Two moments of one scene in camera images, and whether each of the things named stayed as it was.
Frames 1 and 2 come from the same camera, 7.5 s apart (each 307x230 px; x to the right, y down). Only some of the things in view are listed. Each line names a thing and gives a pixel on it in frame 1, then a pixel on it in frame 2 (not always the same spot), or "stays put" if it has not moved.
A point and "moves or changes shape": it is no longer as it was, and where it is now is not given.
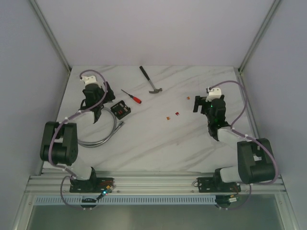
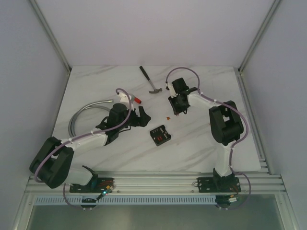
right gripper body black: x=205 y=105 → x=177 y=107
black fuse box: x=121 y=109 moves or changes shape
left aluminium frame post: x=42 y=18 stays put
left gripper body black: x=105 y=93 → x=137 y=117
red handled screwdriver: x=136 y=99 stays put
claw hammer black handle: x=156 y=90 stays put
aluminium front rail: x=146 y=184 stays put
